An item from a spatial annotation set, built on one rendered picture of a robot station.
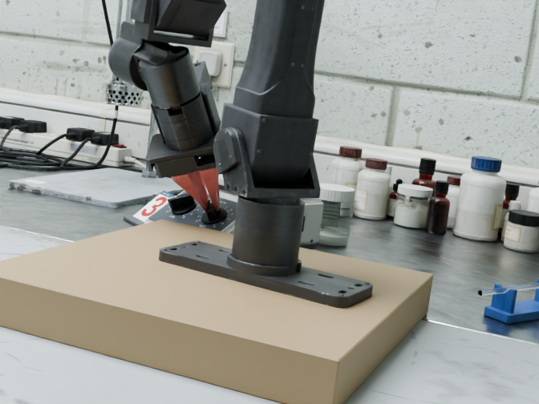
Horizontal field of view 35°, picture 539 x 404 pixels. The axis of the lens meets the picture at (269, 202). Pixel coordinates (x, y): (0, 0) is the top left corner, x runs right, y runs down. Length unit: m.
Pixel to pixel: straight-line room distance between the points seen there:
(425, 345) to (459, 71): 0.82
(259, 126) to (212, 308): 0.17
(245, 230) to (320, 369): 0.20
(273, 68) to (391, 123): 0.85
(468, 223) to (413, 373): 0.68
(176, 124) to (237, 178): 0.21
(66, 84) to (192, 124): 0.95
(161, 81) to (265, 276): 0.28
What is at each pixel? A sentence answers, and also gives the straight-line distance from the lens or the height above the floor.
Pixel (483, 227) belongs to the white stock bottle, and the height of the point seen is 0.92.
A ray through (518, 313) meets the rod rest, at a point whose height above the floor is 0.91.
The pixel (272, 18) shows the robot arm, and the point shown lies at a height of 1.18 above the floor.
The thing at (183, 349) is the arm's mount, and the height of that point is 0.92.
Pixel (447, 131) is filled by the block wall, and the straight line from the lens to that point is 1.57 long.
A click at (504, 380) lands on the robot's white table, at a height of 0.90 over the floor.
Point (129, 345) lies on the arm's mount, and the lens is 0.69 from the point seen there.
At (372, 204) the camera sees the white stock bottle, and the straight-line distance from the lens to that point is 1.44.
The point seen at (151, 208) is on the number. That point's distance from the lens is 1.22.
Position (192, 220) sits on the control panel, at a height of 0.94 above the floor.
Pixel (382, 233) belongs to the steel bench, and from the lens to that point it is 1.34.
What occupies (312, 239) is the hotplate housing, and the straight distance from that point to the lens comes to 1.14.
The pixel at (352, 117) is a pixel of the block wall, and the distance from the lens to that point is 1.61.
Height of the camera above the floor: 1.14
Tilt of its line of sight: 9 degrees down
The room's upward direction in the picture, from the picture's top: 7 degrees clockwise
